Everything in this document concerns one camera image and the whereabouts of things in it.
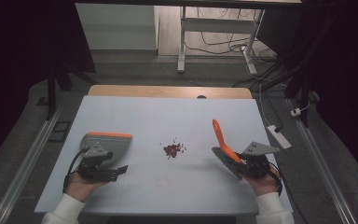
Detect person's right hand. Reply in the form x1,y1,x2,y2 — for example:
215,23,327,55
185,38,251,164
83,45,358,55
242,163,282,198

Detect orange handled grey brush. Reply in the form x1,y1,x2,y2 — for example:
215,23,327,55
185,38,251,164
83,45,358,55
211,119,245,181

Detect white power strip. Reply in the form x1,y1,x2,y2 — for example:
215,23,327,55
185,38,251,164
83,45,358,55
266,124,293,150

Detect white power strip cable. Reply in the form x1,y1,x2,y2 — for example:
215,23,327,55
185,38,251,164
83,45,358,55
257,83,274,127

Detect black metal stand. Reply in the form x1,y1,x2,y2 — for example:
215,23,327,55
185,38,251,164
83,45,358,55
257,8,339,129
44,59,98,121

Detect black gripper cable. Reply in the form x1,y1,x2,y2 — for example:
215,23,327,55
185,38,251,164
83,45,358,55
269,162,284,198
62,148,90,194

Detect black floor plate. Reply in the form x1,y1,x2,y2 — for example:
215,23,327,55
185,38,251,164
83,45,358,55
47,120,73,143

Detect aluminium rail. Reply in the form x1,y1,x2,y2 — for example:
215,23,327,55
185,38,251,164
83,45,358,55
0,104,65,224
286,98,358,224

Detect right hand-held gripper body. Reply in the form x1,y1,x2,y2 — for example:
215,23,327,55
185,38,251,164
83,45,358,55
236,141,282,180

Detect white cabinet panel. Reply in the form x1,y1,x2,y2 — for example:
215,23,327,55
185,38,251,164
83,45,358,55
75,3,160,51

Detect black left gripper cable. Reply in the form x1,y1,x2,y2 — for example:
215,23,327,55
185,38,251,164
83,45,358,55
62,148,90,194

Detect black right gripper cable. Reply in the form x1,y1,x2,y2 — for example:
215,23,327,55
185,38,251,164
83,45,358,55
269,162,284,198

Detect small beans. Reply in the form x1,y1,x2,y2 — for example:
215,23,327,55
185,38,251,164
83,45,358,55
159,137,187,161

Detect person's left hand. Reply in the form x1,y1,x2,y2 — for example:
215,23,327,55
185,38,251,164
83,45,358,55
64,170,109,203

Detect tangle of black floor cables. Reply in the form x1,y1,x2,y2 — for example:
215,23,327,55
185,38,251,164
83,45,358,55
185,7,282,89

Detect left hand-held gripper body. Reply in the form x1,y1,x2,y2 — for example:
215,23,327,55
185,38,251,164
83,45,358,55
76,143,129,183

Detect white metal desk frame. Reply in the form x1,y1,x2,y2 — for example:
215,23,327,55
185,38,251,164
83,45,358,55
176,6,266,76

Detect grey dustpan with orange edge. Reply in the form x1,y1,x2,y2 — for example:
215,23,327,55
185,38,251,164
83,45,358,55
79,131,133,166

